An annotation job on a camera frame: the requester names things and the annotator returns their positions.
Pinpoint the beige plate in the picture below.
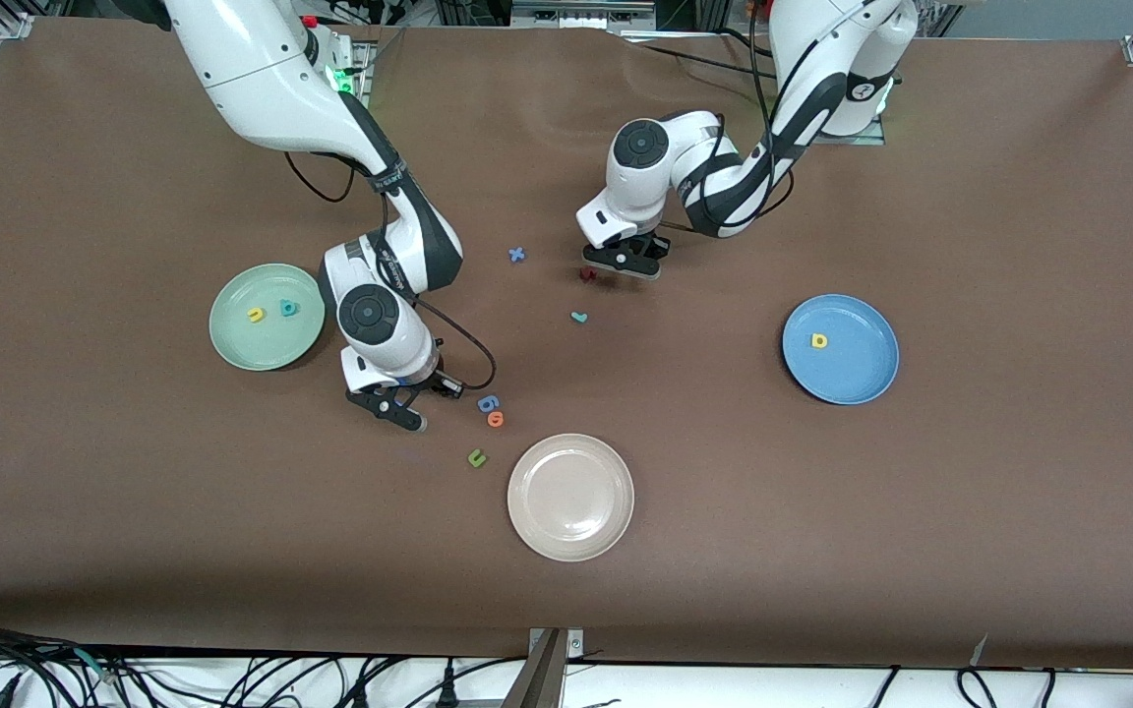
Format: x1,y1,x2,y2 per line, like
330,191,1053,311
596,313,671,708
507,433,636,562

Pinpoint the green plate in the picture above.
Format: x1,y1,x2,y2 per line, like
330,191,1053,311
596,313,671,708
209,263,327,373

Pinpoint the blue plate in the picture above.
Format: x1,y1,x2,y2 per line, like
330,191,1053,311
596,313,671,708
782,294,901,406

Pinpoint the grey background device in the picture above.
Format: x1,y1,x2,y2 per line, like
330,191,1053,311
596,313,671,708
510,0,656,30

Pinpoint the brown paper table cover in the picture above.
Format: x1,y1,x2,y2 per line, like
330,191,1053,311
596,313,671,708
0,20,1133,670

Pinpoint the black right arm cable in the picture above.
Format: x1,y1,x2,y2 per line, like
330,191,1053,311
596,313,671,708
283,147,499,391

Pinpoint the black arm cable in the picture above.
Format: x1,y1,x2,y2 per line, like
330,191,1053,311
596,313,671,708
283,147,499,391
665,0,882,232

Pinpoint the black cable on table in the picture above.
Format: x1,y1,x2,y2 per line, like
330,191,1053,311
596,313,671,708
616,28,774,82

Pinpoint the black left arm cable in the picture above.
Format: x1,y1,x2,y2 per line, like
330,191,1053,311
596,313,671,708
665,0,882,232

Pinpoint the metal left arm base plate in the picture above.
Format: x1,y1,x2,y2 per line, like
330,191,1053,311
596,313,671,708
812,98,888,147

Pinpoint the metal table edge bracket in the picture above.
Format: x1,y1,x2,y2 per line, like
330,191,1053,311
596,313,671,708
503,627,587,708

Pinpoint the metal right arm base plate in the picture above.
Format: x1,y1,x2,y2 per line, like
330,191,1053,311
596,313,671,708
330,39,374,135

